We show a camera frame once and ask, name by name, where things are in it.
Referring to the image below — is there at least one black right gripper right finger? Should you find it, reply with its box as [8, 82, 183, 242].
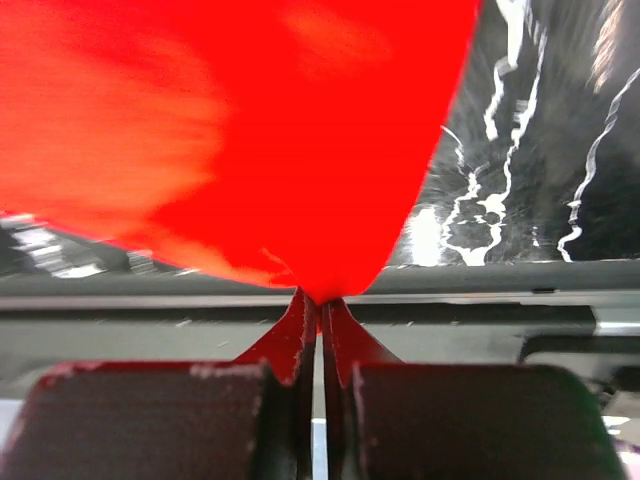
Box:
[321, 299, 400, 479]

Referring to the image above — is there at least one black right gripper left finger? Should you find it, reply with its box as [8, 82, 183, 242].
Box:
[234, 289, 317, 479]

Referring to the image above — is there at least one red t shirt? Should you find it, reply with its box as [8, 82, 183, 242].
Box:
[1, 1, 480, 303]

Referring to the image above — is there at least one black marbled table mat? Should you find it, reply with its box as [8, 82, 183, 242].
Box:
[385, 1, 639, 267]

